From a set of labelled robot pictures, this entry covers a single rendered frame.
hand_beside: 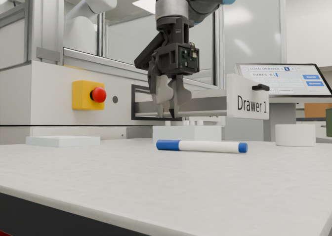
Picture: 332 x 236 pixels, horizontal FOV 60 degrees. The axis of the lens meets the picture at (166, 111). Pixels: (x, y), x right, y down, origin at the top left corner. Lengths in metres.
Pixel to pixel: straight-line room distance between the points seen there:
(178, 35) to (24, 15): 0.37
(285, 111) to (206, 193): 1.72
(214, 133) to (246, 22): 2.21
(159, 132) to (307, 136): 0.29
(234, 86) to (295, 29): 3.64
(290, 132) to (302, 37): 3.75
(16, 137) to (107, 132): 0.23
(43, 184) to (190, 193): 0.09
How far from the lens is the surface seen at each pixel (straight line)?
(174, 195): 0.16
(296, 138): 0.57
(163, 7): 0.66
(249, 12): 2.78
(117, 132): 0.86
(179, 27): 0.63
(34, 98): 0.71
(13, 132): 0.78
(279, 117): 1.85
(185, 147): 0.42
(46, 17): 0.76
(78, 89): 0.74
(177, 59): 0.59
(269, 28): 2.68
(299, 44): 4.28
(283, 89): 1.80
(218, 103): 0.76
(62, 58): 0.76
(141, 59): 0.70
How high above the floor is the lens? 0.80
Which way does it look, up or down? 3 degrees up
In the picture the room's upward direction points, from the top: straight up
